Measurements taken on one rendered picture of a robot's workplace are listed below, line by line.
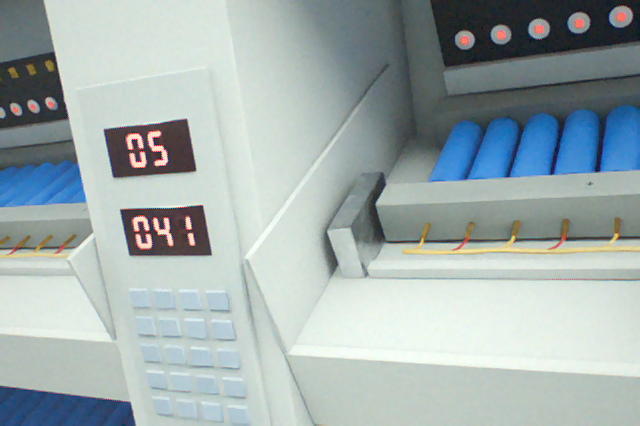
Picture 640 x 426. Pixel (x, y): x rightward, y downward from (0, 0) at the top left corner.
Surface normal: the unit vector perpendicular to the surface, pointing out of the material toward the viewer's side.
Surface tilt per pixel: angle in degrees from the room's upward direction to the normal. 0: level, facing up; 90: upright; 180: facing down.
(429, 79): 90
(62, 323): 20
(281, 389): 90
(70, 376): 110
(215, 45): 90
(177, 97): 90
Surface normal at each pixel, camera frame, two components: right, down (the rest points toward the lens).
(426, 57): -0.44, 0.24
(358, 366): -0.36, 0.55
